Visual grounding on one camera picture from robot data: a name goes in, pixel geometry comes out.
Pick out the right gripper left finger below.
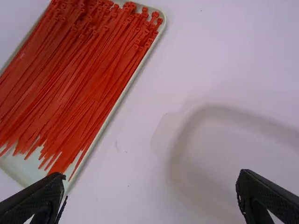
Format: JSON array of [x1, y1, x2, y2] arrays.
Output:
[[0, 172, 69, 224]]

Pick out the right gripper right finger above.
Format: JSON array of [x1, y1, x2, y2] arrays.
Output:
[[235, 168, 299, 224]]

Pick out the pale tray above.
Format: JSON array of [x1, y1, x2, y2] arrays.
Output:
[[0, 0, 168, 189]]

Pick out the row of orange cable ties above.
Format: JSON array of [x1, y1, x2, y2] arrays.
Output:
[[0, 0, 164, 182]]

